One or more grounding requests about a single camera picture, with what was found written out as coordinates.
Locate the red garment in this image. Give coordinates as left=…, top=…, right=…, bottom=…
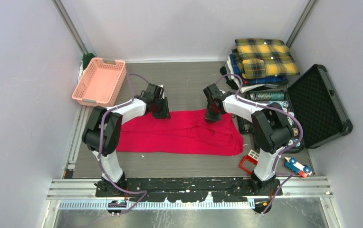
left=116, top=109, right=244, bottom=156

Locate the yellow plaid flannel shirt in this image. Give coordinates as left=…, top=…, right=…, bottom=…
left=234, top=38, right=300, bottom=79

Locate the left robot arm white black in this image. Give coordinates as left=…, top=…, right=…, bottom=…
left=81, top=83, right=170, bottom=197

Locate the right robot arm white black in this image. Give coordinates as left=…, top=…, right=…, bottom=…
left=203, top=84, right=293, bottom=195

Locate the pink plastic laundry basket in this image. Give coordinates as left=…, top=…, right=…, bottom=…
left=72, top=57, right=127, bottom=107

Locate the white folded garment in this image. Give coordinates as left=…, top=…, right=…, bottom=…
left=224, top=60, right=279, bottom=93

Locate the blue plaid folded shirt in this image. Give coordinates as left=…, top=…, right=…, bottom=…
left=228, top=54, right=287, bottom=85

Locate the green and white cloth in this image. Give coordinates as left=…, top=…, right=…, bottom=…
left=79, top=53, right=95, bottom=77

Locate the blue toy figure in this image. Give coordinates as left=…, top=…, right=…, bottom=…
left=285, top=157, right=313, bottom=178

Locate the black foam-lined carrying case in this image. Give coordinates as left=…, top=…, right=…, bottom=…
left=245, top=64, right=353, bottom=153

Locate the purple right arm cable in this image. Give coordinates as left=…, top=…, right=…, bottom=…
left=214, top=73, right=304, bottom=216

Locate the red plastic frame block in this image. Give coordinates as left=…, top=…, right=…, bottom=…
left=238, top=150, right=259, bottom=176

